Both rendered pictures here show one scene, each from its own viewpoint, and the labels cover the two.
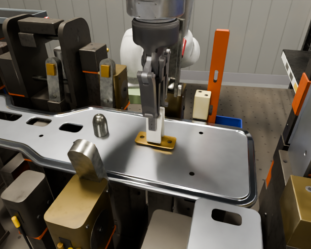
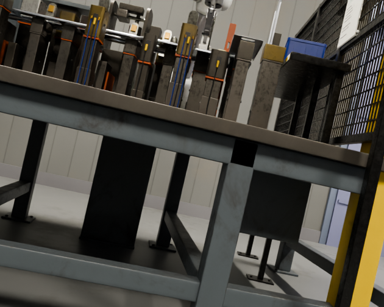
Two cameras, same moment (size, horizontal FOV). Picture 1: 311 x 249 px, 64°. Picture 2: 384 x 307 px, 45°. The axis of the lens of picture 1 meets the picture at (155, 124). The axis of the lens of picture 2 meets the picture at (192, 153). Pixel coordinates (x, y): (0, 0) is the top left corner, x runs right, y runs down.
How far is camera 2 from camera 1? 170 cm
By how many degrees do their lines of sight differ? 38
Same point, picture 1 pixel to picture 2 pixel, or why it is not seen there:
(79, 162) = (192, 17)
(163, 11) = not seen: outside the picture
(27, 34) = (124, 9)
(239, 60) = (211, 191)
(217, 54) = (230, 33)
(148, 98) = (209, 20)
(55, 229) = (186, 27)
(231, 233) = not seen: hidden behind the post
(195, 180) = not seen: hidden behind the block
